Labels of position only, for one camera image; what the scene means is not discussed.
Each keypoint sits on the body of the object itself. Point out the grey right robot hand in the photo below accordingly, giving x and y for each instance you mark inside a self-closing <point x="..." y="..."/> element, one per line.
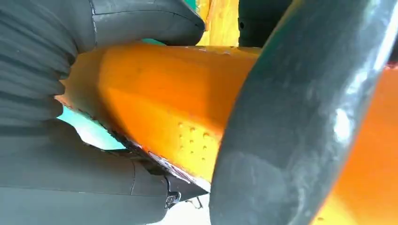
<point x="77" y="186"/>

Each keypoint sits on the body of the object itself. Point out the yellow sheet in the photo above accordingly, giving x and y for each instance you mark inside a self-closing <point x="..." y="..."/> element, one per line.
<point x="220" y="21"/>

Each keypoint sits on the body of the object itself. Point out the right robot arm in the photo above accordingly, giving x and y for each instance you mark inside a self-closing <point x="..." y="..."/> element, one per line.
<point x="28" y="62"/>

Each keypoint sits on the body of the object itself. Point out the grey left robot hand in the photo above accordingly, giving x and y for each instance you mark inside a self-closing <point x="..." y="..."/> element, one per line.
<point x="258" y="21"/>

